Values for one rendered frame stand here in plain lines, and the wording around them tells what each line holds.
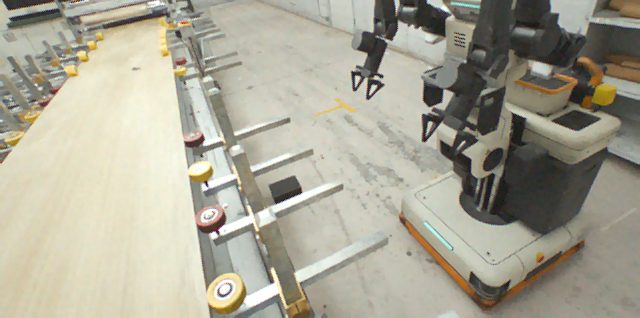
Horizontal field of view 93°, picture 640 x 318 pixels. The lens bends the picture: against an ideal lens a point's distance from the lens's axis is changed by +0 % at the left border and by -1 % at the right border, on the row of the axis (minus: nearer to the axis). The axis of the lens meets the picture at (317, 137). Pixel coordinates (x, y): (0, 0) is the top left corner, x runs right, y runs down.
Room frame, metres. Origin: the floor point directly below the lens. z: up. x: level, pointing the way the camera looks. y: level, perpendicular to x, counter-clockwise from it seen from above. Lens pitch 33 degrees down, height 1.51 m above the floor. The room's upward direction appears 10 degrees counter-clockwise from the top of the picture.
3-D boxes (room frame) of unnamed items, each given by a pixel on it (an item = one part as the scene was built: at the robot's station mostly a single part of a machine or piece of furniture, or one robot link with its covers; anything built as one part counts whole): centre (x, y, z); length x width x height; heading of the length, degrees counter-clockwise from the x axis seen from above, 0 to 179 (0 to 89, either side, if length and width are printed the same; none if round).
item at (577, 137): (1.06, -0.89, 0.59); 0.55 x 0.34 x 0.83; 19
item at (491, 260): (1.03, -0.80, 0.16); 0.67 x 0.64 x 0.25; 109
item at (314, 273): (0.46, 0.07, 0.81); 0.43 x 0.03 x 0.04; 109
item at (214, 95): (0.87, 0.29, 0.94); 0.04 x 0.04 x 0.48; 19
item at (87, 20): (4.57, 2.16, 1.05); 1.43 x 0.12 x 0.12; 109
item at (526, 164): (0.92, -0.66, 0.68); 0.28 x 0.27 x 0.25; 19
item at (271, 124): (1.17, 0.32, 0.83); 0.43 x 0.03 x 0.04; 109
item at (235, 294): (0.40, 0.25, 0.85); 0.08 x 0.08 x 0.11
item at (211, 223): (0.63, 0.34, 0.85); 0.08 x 0.08 x 0.11
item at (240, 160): (0.64, 0.20, 0.87); 0.04 x 0.04 x 0.48; 19
